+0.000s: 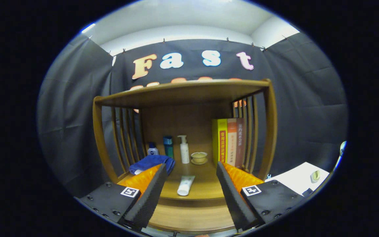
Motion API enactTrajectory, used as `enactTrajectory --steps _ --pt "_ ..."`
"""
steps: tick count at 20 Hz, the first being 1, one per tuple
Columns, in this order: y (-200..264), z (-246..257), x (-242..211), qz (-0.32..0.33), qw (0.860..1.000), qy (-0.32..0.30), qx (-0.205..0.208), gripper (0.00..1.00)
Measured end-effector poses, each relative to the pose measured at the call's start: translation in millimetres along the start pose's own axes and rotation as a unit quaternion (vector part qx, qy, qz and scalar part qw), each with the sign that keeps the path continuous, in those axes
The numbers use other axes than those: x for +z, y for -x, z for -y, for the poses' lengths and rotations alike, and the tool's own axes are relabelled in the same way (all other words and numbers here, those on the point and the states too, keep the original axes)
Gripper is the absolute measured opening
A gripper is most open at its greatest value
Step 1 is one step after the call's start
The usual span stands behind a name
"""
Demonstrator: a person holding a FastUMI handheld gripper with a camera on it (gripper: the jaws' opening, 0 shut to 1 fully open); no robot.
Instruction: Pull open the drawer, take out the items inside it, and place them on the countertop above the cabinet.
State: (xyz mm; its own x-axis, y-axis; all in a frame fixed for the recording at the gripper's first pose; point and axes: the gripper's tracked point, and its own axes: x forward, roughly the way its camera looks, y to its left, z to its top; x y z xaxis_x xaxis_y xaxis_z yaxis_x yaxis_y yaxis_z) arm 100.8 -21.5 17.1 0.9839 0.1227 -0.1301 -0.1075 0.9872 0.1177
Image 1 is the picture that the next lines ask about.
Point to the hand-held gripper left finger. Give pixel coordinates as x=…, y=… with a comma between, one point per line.
x=149, y=197

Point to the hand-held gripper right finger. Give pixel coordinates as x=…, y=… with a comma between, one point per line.
x=233, y=197

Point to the white tube green print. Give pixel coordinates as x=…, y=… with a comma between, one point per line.
x=186, y=186

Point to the wooden drawer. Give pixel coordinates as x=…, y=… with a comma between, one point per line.
x=189, y=215

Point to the wooden countertop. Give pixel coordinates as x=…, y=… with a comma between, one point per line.
x=205, y=184

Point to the wooden cabinet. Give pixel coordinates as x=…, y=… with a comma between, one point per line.
x=182, y=121

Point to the folded blue towel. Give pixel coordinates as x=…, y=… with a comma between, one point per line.
x=149, y=161

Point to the small white bottle blue cap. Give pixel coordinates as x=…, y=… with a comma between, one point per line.
x=152, y=150

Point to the teal bottle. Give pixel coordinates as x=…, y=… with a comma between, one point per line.
x=168, y=148

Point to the pale green lidded teacup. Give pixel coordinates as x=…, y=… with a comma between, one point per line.
x=199, y=157

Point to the orange cream book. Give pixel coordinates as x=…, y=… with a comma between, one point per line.
x=231, y=141

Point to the brown book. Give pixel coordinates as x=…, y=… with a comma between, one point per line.
x=240, y=141

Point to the white pump bottle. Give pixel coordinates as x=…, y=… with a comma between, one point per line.
x=184, y=153

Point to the yellow book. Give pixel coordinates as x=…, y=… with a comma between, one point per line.
x=219, y=141

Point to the white side table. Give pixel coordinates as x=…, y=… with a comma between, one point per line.
x=294, y=177

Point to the small black object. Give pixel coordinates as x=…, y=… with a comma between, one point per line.
x=308, y=192

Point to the small pale green object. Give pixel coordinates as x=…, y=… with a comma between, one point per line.
x=315, y=175

